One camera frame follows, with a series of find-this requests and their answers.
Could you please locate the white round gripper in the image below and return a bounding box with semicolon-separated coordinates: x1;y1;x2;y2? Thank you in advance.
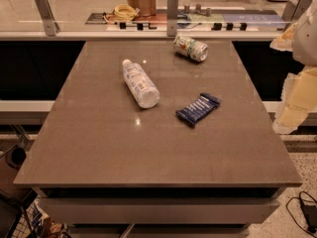
269;0;317;134

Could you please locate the clear plastic water bottle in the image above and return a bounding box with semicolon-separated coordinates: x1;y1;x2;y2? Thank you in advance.
122;59;159;109

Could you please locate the crushed drink can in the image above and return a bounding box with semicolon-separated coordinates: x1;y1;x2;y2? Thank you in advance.
173;36;208;62

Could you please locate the blue snack wrapper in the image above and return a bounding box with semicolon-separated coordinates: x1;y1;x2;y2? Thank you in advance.
175;93;222;128

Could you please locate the grey table drawer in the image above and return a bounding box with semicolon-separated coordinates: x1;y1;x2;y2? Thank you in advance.
40;197;279;224

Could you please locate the right metal glass bracket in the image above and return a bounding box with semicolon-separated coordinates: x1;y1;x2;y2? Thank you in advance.
281;0;313;29

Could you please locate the metal glass bracket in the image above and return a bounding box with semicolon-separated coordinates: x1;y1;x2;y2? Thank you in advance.
281;0;313;29
166;0;178;37
35;0;59;37

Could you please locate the middle metal glass bracket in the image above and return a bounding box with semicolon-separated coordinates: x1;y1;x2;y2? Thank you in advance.
166;0;178;37

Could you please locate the black power adapter with cable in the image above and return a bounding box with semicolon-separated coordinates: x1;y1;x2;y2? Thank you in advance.
285;191;317;238

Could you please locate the left metal glass bracket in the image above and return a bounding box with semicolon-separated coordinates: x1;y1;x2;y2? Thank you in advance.
35;0;59;37

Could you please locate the wire basket with items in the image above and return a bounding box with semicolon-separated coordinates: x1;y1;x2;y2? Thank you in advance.
0;189;71;238

